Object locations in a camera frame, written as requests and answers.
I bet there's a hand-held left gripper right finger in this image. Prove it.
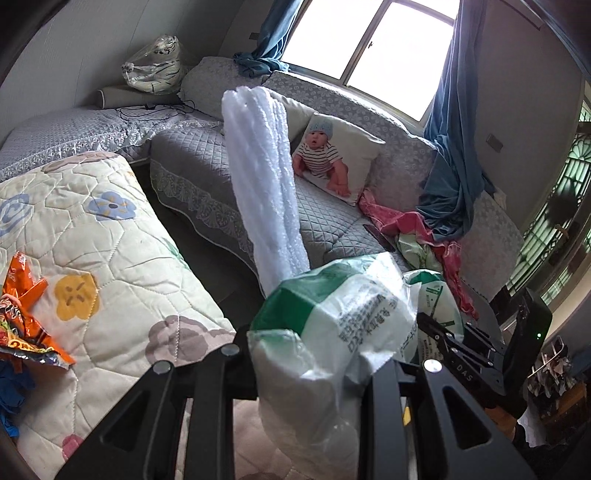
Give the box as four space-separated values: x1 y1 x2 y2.
358 355 537 480

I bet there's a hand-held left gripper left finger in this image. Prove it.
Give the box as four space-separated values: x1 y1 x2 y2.
54 325 259 480

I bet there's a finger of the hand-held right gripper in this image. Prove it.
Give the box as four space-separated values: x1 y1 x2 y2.
417 312 505 408
462 322 507 366

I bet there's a white and green plastic bag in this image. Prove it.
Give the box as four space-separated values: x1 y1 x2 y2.
247 253 465 480

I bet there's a white knitted cloth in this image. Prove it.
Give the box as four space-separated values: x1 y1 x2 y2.
222 85 311 296

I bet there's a cluttered low shelf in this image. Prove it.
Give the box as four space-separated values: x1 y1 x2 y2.
526 337 591 426

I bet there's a green patterned glass door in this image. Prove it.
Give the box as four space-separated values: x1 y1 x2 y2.
510 99 591 305

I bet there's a pink cloth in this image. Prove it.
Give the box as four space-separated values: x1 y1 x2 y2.
358 191 479 320

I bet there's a cream floral quilted blanket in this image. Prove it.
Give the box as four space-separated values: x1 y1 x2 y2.
0 152 237 480

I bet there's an orange snack wrapper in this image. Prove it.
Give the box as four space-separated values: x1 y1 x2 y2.
0 251 77 370

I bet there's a grey quilted corner sofa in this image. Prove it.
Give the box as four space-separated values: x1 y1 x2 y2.
0 55 527 301

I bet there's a blue crumpled cloth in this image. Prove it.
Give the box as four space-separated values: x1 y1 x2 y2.
0 360 37 439

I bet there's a grey patterned cushion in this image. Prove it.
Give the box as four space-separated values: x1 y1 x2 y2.
179 56 279 121

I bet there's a grey bolster pillow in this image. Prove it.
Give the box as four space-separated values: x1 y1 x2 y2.
96 85 182 110

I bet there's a sliding glass window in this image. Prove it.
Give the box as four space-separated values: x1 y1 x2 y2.
281 0 463 124

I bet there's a plush tiger in plastic bag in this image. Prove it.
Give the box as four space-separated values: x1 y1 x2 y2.
121 34 188 96

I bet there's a black cable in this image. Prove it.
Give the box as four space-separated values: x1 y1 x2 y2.
113 100 200 121

